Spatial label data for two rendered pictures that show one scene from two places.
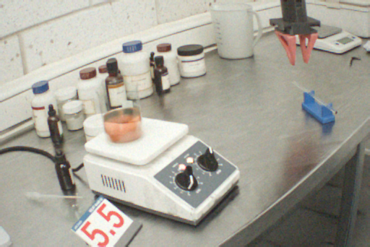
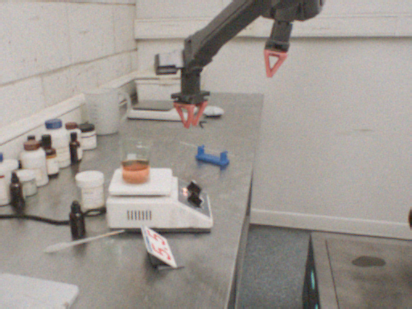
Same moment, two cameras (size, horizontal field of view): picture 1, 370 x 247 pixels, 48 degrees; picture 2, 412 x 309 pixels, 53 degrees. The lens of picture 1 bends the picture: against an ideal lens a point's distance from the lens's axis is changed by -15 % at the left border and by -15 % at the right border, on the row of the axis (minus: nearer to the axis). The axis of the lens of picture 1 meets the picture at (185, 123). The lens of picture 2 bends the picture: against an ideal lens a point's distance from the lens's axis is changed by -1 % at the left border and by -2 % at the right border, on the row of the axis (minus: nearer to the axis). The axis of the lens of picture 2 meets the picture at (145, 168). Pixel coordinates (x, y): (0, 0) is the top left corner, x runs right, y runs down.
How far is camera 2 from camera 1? 0.47 m
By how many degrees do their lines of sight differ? 29
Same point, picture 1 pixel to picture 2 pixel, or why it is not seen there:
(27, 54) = not seen: outside the picture
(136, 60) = (62, 135)
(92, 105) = (39, 173)
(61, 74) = not seen: outside the picture
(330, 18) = (162, 94)
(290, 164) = (227, 190)
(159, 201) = (183, 219)
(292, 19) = (191, 92)
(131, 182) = (159, 209)
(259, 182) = (219, 202)
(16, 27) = not seen: outside the picture
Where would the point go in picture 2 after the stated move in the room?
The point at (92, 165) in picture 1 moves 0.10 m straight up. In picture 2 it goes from (119, 205) to (116, 154)
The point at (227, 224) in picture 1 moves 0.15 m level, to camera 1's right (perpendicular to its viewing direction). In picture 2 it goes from (228, 228) to (281, 208)
